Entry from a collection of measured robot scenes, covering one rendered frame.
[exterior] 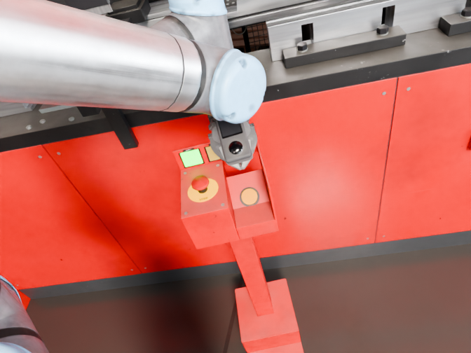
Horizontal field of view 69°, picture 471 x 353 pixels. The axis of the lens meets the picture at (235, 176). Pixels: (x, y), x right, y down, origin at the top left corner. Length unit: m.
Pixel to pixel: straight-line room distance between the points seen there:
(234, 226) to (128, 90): 0.52
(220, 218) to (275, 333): 0.63
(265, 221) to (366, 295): 0.78
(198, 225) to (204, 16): 0.43
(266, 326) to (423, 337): 0.54
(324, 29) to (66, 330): 1.52
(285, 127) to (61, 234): 0.92
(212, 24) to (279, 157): 0.59
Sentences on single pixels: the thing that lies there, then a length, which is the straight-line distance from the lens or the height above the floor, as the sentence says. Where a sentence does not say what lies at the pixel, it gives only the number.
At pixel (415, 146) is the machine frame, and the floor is 0.59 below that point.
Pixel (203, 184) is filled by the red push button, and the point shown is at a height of 0.81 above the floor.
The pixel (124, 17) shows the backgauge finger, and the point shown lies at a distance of 1.20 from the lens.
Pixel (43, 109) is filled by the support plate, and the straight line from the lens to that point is 0.85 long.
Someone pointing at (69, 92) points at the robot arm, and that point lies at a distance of 0.29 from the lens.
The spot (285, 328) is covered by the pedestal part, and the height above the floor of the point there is 0.12.
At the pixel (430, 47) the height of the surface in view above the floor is 0.88.
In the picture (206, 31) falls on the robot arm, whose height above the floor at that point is 1.14.
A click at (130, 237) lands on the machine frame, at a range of 1.36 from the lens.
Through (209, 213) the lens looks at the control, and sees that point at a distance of 0.73.
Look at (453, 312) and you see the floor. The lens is 1.51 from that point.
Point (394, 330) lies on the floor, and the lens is 1.43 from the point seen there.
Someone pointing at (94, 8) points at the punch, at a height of 1.10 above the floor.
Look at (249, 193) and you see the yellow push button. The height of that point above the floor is 0.73.
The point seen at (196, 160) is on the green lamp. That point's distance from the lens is 0.82.
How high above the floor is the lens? 1.32
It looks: 44 degrees down
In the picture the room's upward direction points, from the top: 16 degrees counter-clockwise
